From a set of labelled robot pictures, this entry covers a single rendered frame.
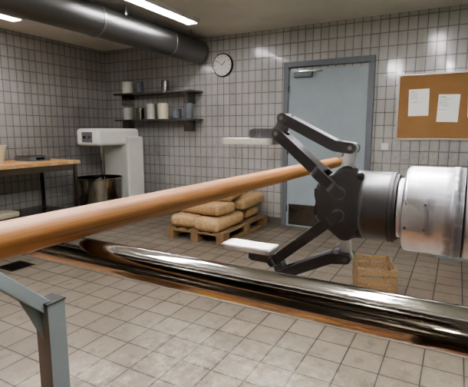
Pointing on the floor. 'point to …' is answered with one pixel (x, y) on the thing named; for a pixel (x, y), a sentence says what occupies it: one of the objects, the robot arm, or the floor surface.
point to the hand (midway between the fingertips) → (234, 193)
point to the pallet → (220, 231)
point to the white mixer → (113, 165)
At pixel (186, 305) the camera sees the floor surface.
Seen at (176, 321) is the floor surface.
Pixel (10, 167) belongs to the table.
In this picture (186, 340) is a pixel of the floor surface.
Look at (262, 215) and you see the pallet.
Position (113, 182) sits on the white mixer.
